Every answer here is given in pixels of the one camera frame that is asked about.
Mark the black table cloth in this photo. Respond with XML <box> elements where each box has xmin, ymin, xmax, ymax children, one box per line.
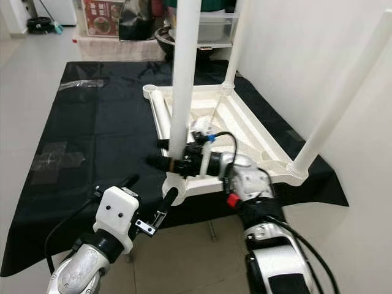
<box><xmin>0</xmin><ymin>61</ymin><xmax>350</xmax><ymax>277</ymax></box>

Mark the white plastic table top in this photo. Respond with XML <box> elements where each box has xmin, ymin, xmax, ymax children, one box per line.
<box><xmin>142</xmin><ymin>83</ymin><xmax>310</xmax><ymax>200</ymax></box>

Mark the clear plastic bag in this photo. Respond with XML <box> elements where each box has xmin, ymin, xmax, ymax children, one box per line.
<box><xmin>31</xmin><ymin>142</ymin><xmax>85</xmax><ymax>184</ymax></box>

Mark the clear plastic wrapper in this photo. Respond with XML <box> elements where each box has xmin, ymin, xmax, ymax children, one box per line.
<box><xmin>58</xmin><ymin>80</ymin><xmax>106</xmax><ymax>91</ymax></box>

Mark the black wok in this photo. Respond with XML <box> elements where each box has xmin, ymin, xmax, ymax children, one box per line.
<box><xmin>155</xmin><ymin>26</ymin><xmax>233</xmax><ymax>62</ymax></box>

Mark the beige cloth covered bench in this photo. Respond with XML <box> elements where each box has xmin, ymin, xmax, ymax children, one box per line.
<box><xmin>73</xmin><ymin>36</ymin><xmax>166</xmax><ymax>62</ymax></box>

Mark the clear plastic storage box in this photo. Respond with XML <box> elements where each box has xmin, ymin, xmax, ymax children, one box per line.
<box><xmin>168</xmin><ymin>9</ymin><xmax>239</xmax><ymax>47</ymax></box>

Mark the black bag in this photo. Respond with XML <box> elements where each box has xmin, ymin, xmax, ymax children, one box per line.
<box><xmin>118</xmin><ymin>0</ymin><xmax>157</xmax><ymax>42</ymax></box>

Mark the storage box with orange lid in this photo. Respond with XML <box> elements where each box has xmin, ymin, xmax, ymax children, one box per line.
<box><xmin>77</xmin><ymin>0</ymin><xmax>126</xmax><ymax>39</ymax></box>

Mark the broom with teal head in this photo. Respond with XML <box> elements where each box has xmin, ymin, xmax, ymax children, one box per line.
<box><xmin>37</xmin><ymin>0</ymin><xmax>63</xmax><ymax>34</ymax></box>

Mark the white chest freezer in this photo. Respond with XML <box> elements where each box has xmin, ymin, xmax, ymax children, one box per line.
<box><xmin>37</xmin><ymin>0</ymin><xmax>79</xmax><ymax>26</ymax></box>

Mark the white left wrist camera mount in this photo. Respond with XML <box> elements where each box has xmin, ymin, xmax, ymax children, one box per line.
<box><xmin>92</xmin><ymin>186</ymin><xmax>140</xmax><ymax>255</ymax></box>

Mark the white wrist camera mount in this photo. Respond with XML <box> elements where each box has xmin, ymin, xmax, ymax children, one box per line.
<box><xmin>190</xmin><ymin>119</ymin><xmax>215</xmax><ymax>178</ymax></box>
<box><xmin>92</xmin><ymin>186</ymin><xmax>140</xmax><ymax>255</ymax></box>

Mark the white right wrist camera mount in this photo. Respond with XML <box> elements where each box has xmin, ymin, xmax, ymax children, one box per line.
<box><xmin>190</xmin><ymin>119</ymin><xmax>215</xmax><ymax>178</ymax></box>

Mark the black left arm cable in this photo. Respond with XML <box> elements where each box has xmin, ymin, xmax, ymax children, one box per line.
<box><xmin>44</xmin><ymin>196</ymin><xmax>102</xmax><ymax>276</ymax></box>

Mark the coiled black cable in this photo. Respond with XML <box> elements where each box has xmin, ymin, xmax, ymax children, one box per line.
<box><xmin>26</xmin><ymin>17</ymin><xmax>55</xmax><ymax>34</ymax></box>

